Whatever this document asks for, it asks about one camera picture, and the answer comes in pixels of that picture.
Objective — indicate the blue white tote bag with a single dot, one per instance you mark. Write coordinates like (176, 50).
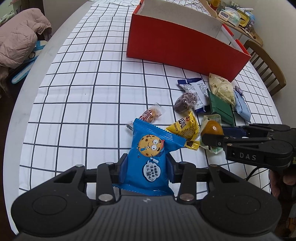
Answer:
(23, 70)

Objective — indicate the small orange cracker packet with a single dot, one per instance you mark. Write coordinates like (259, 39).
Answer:
(152, 113)

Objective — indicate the white digital clock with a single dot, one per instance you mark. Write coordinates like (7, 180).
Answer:
(223, 15)

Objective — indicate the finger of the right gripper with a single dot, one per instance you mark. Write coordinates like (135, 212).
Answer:
(246, 131)
(229, 141)

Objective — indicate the wooden chair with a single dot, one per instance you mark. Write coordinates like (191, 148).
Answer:
(268, 70)

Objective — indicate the person right hand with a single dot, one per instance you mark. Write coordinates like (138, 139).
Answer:
(276, 181)

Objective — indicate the wooden side shelf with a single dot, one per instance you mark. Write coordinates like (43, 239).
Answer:
(252, 35)

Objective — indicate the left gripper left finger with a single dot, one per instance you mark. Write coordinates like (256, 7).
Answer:
(107, 174)

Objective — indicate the white blue biscuit packet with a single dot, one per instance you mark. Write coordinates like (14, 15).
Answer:
(198, 88)

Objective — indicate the braised egg clear packet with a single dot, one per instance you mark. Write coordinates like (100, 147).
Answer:
(211, 124)

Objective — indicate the blue cookie snack packet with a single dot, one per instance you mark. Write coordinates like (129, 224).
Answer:
(145, 171)

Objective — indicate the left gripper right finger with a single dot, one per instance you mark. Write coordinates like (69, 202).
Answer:
(185, 174)

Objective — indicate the green snack bar packet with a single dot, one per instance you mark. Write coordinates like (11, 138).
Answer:
(220, 107)

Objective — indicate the cream patterned snack bag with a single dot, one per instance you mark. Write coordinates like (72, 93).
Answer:
(222, 88)

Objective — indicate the red cardboard box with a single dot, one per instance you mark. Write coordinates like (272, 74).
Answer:
(172, 34)

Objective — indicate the light blue snack packet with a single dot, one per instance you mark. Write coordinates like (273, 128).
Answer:
(241, 107)

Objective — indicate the yellow chocolate snack packet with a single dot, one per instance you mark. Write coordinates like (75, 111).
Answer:
(188, 128)

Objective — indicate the brown chocolate ball wrapper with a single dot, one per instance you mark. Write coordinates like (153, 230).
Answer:
(185, 102)

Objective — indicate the pink padded jacket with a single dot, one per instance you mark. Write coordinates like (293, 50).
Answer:
(20, 34)

